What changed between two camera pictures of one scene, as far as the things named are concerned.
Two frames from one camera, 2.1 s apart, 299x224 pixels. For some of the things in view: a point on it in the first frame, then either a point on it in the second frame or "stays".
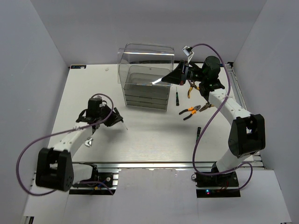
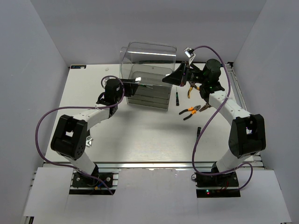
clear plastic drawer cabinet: [138, 66] stays
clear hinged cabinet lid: [144, 64] stays
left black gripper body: [110, 120] to [118, 97]
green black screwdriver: [123, 122] to [145, 86]
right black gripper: [176, 76] stays
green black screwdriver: [198, 131] stays
